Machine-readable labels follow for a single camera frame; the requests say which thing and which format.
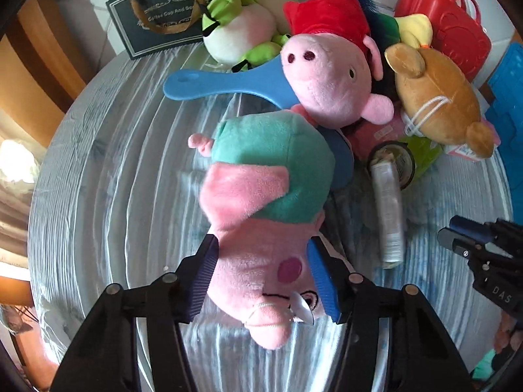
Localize pig plush teal dress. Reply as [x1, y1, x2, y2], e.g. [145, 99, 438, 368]
[188, 110, 335, 350]

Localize green parrot plush yellow head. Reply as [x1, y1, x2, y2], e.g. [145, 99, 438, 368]
[334, 0, 434, 50]

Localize green frog plush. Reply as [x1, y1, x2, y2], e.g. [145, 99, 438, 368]
[200, 0, 298, 73]

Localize silver wrapped tube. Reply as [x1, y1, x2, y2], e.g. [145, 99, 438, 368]
[371, 160, 406, 269]

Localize black tape roll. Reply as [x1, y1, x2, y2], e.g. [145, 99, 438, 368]
[366, 141, 416, 190]

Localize blue plastic storage bin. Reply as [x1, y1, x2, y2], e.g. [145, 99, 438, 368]
[486, 42, 523, 224]

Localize brown bear plush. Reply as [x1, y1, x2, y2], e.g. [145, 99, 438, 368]
[385, 42, 495, 158]

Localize red plastic toy case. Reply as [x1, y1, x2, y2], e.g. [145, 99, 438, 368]
[396, 0, 492, 81]

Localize pig plush red dress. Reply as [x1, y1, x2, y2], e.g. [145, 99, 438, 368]
[280, 0, 395, 129]

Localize blue plastic paddle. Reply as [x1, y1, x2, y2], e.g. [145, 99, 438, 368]
[163, 56, 299, 109]

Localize dark green gift bag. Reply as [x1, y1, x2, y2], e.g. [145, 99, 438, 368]
[106, 0, 211, 59]

